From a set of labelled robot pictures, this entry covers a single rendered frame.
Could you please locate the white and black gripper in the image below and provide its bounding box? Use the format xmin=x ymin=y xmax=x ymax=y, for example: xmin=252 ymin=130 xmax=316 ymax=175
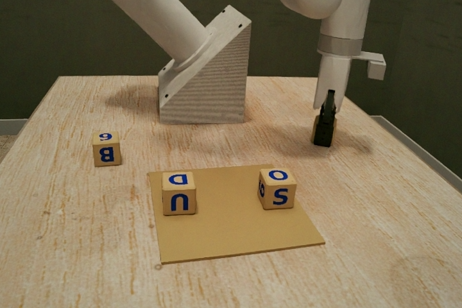
xmin=313 ymin=49 xmax=355 ymax=148

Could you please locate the tan cardboard mat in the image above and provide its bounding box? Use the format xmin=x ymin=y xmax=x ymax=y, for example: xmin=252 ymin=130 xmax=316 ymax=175
xmin=149 ymin=164 xmax=325 ymax=265

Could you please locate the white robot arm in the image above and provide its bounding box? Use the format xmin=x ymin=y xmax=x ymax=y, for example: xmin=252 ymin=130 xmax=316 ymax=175
xmin=112 ymin=0 xmax=386 ymax=80

